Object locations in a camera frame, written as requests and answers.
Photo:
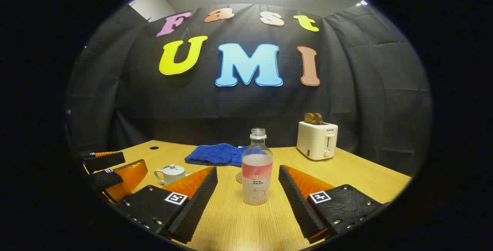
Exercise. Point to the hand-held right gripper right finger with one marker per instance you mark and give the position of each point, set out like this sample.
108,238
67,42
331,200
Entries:
298,204

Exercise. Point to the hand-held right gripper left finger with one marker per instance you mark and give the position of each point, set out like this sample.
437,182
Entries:
196,208

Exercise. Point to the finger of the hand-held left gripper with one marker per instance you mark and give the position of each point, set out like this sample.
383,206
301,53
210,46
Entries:
104,161
106,179

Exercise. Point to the white teacup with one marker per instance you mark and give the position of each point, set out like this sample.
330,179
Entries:
169,178

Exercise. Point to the white teacup lid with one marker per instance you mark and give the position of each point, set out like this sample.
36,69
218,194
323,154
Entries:
173,170

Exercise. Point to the clear water bottle red label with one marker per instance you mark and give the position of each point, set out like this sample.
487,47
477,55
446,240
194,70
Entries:
257,181

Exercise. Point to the round wooden coaster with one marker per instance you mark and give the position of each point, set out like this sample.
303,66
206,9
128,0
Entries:
238,178

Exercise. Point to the blue towel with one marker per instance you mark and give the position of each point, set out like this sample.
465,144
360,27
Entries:
215,154

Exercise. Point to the white toaster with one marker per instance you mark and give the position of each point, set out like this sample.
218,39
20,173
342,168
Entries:
316,141

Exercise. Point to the brown toast slice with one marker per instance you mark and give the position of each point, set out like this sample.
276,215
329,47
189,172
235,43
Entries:
320,119
309,118

